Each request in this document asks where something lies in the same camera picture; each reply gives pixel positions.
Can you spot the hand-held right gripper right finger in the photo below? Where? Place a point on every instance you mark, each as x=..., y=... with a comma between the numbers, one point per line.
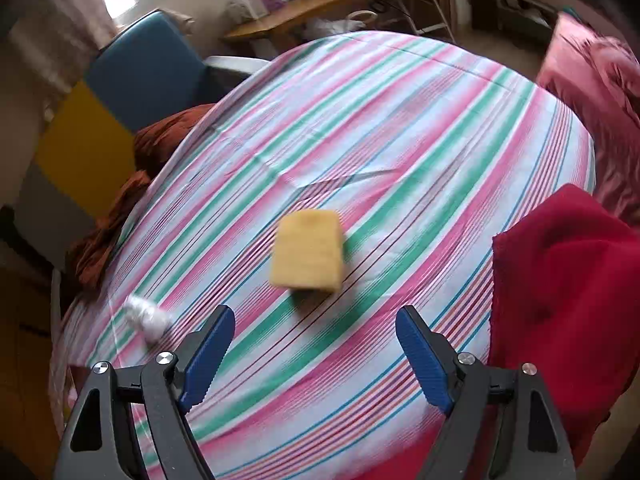
x=425, y=360

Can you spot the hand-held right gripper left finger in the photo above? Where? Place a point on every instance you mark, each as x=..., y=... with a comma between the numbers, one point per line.
x=207, y=355

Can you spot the yellow sponge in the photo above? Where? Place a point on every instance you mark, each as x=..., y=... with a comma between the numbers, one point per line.
x=307, y=250

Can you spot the white crumpled tissue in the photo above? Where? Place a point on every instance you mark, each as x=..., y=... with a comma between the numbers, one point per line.
x=150, y=317

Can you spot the red cloth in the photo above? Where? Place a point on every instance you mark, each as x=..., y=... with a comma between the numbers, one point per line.
x=565, y=285

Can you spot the wooden wardrobe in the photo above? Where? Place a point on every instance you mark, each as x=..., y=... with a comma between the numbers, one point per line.
x=25, y=360

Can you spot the brown blanket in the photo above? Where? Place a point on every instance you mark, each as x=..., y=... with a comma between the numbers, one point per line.
x=165, y=140

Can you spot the striped bed sheet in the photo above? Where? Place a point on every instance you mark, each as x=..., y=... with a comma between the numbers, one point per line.
x=350, y=135

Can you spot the grey yellow blue headboard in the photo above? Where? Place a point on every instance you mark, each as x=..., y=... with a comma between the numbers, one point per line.
x=85, y=145

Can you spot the pink blanket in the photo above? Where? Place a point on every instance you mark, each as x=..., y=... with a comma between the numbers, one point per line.
x=595, y=110

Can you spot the white plastic bag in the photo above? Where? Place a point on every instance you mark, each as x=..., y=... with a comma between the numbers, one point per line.
x=335, y=25

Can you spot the wooden desk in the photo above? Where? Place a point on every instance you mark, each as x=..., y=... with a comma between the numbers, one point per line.
x=300, y=10

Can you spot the checked curtain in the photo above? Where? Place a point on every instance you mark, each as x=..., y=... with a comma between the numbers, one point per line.
x=55, y=25

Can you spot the cluttered shelf unit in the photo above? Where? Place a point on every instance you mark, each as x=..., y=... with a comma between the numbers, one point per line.
x=525, y=7

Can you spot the white bed rail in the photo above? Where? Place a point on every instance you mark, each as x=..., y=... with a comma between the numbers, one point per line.
x=235, y=64

